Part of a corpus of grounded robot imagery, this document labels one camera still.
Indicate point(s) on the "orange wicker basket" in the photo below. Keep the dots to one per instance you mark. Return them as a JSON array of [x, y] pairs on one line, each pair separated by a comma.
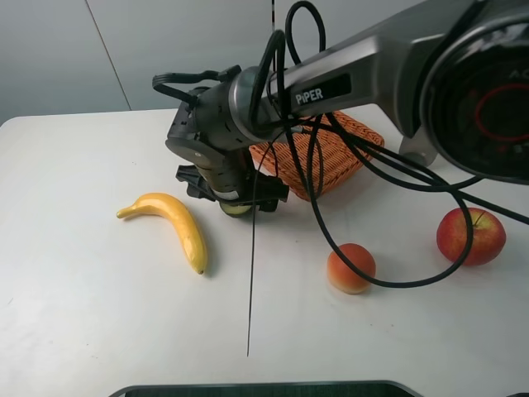
[[332, 166]]

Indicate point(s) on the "yellow banana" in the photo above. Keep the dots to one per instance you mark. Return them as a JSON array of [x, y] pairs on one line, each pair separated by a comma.
[[173, 210]]

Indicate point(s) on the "orange round bread bun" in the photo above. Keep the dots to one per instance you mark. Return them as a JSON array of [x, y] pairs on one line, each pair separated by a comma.
[[342, 277]]

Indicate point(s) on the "red apple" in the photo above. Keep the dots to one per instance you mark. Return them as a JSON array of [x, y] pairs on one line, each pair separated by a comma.
[[489, 236]]

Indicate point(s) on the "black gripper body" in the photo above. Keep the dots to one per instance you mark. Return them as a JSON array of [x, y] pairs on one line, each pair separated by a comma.
[[207, 138]]

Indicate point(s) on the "halved avocado with pit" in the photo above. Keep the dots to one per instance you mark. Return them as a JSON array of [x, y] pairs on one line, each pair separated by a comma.
[[235, 211]]

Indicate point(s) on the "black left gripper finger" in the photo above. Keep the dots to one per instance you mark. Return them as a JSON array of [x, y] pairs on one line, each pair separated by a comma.
[[263, 191]]

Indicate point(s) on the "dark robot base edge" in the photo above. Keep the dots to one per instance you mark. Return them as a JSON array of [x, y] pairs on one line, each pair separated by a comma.
[[333, 388]]

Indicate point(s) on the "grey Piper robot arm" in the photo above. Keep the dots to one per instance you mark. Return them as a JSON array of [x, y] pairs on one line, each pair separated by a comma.
[[456, 70]]

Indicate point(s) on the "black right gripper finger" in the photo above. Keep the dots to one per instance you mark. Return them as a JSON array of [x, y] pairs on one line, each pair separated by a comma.
[[198, 187]]

